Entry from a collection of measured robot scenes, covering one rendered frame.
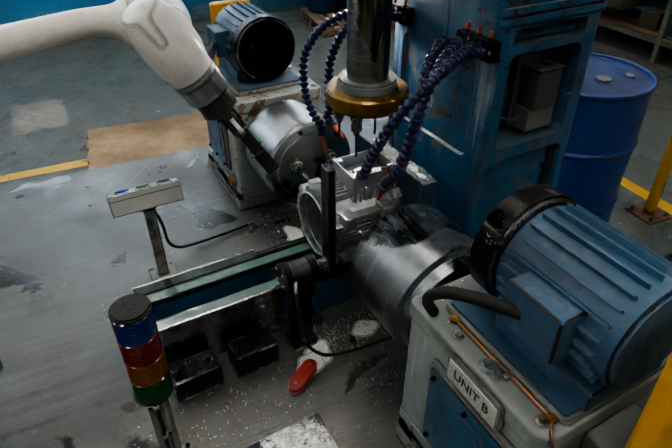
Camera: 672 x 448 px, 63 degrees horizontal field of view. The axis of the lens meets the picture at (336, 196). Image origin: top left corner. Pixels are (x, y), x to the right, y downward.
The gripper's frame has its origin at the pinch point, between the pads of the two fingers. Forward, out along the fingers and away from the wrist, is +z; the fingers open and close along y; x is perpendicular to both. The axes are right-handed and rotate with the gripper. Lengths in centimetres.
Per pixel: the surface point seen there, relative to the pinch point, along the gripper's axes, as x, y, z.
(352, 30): -29.6, -6.9, -15.0
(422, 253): -10.3, -40.6, 9.4
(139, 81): 35, 379, 116
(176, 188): 21.0, 17.8, 2.0
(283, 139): -7.1, 15.5, 9.7
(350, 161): -15.5, -1.3, 15.5
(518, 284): -13, -66, -7
